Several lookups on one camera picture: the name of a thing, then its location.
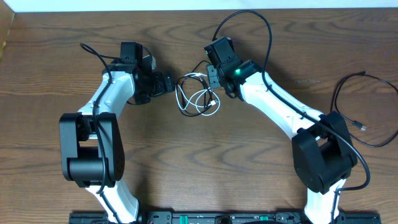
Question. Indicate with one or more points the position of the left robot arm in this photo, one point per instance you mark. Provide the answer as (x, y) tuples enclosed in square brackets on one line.
[(90, 140)]

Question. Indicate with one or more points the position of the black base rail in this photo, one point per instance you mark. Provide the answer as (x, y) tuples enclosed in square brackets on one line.
[(288, 217)]

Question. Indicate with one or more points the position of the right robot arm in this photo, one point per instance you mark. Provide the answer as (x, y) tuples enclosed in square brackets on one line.
[(323, 152)]

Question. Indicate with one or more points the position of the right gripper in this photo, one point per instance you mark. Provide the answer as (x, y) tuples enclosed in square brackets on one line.
[(214, 81)]

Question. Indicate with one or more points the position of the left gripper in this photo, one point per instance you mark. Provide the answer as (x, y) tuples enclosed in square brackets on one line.
[(168, 83)]

